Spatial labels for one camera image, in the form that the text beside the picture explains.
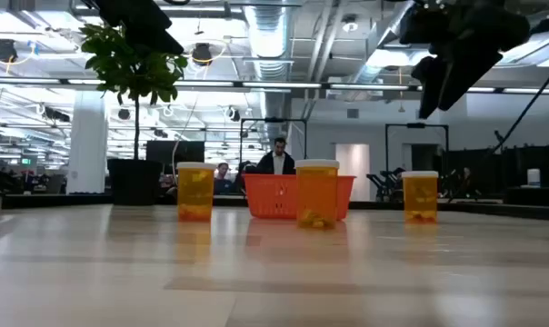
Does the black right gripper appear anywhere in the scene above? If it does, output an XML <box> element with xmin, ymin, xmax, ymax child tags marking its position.
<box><xmin>412</xmin><ymin>0</ymin><xmax>531</xmax><ymax>121</ymax></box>

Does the amber pill bottle white cap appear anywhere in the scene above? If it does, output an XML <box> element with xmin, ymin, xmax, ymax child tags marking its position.
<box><xmin>175</xmin><ymin>162</ymin><xmax>217</xmax><ymax>223</ymax></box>
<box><xmin>401</xmin><ymin>170</ymin><xmax>440</xmax><ymax>224</ymax></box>
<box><xmin>294</xmin><ymin>158</ymin><xmax>341</xmax><ymax>230</ymax></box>

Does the orange plastic basket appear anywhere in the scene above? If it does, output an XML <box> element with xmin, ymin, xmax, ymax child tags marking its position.
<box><xmin>243</xmin><ymin>173</ymin><xmax>357</xmax><ymax>222</ymax></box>

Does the green leafy indoor tree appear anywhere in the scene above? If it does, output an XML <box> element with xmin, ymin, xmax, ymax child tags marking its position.
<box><xmin>78</xmin><ymin>22</ymin><xmax>189</xmax><ymax>161</ymax></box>

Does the black round ceiling device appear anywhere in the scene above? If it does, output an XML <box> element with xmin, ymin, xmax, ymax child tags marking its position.
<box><xmin>191</xmin><ymin>42</ymin><xmax>214</xmax><ymax>65</ymax></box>
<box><xmin>0</xmin><ymin>38</ymin><xmax>19</xmax><ymax>64</ymax></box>

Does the long ceiling strip light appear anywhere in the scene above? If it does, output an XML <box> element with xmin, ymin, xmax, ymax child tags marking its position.
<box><xmin>0</xmin><ymin>76</ymin><xmax>235</xmax><ymax>88</ymax></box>
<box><xmin>241</xmin><ymin>81</ymin><xmax>324</xmax><ymax>90</ymax></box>
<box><xmin>328</xmin><ymin>83</ymin><xmax>411</xmax><ymax>92</ymax></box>
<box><xmin>465</xmin><ymin>86</ymin><xmax>549</xmax><ymax>95</ymax></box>

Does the black monitor screen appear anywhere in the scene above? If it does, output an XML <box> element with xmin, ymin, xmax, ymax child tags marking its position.
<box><xmin>145</xmin><ymin>140</ymin><xmax>206</xmax><ymax>176</ymax></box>

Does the white round column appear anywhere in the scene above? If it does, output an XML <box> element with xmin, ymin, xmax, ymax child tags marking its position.
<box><xmin>65</xmin><ymin>90</ymin><xmax>109</xmax><ymax>195</ymax></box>

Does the white door panel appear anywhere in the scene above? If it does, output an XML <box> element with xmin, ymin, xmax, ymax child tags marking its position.
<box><xmin>334</xmin><ymin>143</ymin><xmax>372</xmax><ymax>203</ymax></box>

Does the black square plant pot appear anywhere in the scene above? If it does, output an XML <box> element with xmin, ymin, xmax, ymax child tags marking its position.
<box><xmin>106</xmin><ymin>158</ymin><xmax>165</xmax><ymax>207</ymax></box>

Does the seated person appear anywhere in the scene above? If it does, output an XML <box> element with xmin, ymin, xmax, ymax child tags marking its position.
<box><xmin>212</xmin><ymin>162</ymin><xmax>235</xmax><ymax>196</ymax></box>

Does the standing person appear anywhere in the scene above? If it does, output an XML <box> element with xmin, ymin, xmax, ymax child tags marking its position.
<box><xmin>255</xmin><ymin>137</ymin><xmax>297</xmax><ymax>176</ymax></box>

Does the black metal frame stand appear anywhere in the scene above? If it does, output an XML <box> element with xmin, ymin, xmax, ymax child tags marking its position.
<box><xmin>239</xmin><ymin>116</ymin><xmax>309</xmax><ymax>170</ymax></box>
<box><xmin>384</xmin><ymin>122</ymin><xmax>451</xmax><ymax>173</ymax></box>

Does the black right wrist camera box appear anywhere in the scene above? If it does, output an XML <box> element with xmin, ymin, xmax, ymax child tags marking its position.
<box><xmin>398</xmin><ymin>3</ymin><xmax>435</xmax><ymax>45</ymax></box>

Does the silver slanted ceiling duct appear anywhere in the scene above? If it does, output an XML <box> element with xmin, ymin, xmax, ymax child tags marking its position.
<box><xmin>354</xmin><ymin>0</ymin><xmax>421</xmax><ymax>85</ymax></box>

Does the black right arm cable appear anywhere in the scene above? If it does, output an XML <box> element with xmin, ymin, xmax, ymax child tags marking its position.
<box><xmin>483</xmin><ymin>53</ymin><xmax>549</xmax><ymax>158</ymax></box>

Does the silver ribbed ceiling duct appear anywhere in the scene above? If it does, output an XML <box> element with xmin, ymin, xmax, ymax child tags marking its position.
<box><xmin>243</xmin><ymin>0</ymin><xmax>294</xmax><ymax>140</ymax></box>

